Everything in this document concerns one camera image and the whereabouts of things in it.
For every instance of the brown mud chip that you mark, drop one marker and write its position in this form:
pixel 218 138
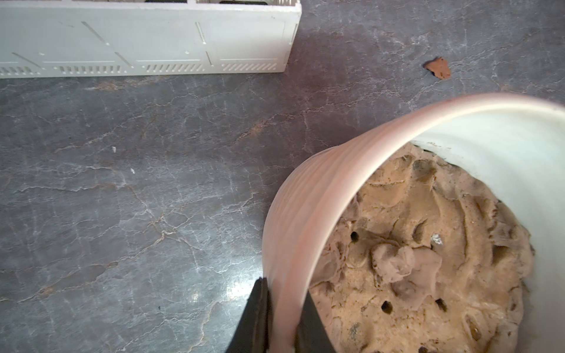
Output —
pixel 439 67

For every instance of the white ceramic pot with mud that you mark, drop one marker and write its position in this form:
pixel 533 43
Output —
pixel 440 231

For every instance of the white plastic file organizer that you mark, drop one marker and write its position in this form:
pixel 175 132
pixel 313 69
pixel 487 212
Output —
pixel 139 38

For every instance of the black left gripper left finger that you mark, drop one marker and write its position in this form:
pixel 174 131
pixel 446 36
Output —
pixel 252 335

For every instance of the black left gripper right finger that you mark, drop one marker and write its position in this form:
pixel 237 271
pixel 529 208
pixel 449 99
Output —
pixel 311 335

